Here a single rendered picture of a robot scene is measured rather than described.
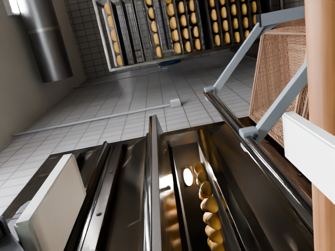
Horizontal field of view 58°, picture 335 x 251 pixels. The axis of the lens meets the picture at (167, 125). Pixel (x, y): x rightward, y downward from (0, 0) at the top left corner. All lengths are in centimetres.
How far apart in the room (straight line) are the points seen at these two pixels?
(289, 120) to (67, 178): 13
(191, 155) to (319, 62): 167
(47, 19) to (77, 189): 314
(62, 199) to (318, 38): 20
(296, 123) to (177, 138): 167
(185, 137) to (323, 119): 160
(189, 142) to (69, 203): 169
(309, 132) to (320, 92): 9
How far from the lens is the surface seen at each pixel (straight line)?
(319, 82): 25
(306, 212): 44
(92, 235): 113
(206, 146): 158
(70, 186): 18
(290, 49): 186
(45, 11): 331
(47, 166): 186
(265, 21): 114
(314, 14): 25
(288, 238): 99
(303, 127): 17
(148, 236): 80
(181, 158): 189
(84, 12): 533
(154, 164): 114
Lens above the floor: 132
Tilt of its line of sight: 1 degrees up
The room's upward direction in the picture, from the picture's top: 101 degrees counter-clockwise
